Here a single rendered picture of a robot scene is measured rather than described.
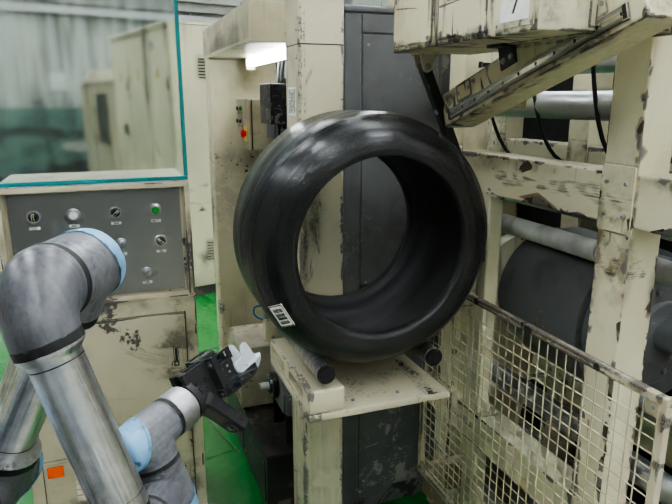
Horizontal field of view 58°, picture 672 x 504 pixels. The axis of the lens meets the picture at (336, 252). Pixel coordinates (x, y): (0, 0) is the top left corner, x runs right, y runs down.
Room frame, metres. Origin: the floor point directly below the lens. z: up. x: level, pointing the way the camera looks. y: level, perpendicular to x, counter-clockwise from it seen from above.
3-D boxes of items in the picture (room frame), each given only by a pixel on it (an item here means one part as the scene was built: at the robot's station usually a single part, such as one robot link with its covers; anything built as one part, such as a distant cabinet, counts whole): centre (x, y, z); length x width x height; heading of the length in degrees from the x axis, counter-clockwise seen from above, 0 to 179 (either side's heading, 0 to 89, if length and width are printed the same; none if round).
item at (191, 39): (5.41, 1.34, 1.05); 1.61 x 0.73 x 2.10; 34
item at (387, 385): (1.51, -0.05, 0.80); 0.37 x 0.36 x 0.02; 110
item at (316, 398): (1.46, 0.08, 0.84); 0.36 x 0.09 x 0.06; 20
